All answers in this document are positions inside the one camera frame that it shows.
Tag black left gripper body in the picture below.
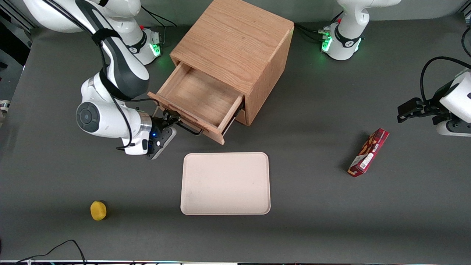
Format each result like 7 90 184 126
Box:
421 96 449 126

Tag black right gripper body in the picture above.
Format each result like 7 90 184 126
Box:
149 114 171 140

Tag black metal drawer handle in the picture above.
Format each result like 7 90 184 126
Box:
161 107 204 136

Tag wooden drawer being pulled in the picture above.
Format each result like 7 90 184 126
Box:
148 61 245 145

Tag light wooden drawer cabinet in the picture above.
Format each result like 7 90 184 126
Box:
170 0 295 127

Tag red snack box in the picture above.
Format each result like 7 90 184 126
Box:
347 128 390 178

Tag beige plastic tray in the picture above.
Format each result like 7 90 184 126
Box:
180 152 272 216

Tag yellow round fruit toy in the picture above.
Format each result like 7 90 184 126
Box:
90 200 107 221

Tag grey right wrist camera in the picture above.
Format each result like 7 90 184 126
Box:
145 127 177 160

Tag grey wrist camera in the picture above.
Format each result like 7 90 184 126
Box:
436 120 471 138
145 127 177 160

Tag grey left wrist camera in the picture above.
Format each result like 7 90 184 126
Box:
436 120 471 138

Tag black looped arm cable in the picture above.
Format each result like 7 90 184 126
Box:
420 56 471 104

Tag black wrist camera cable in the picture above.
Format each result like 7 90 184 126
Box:
44 0 149 152

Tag black thin side cable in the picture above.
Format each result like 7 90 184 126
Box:
461 25 471 59

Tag black base cable bundle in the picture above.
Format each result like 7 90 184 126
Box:
294 10 344 44
141 5 178 46

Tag black table edge cable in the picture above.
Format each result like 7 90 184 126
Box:
14 240 88 264

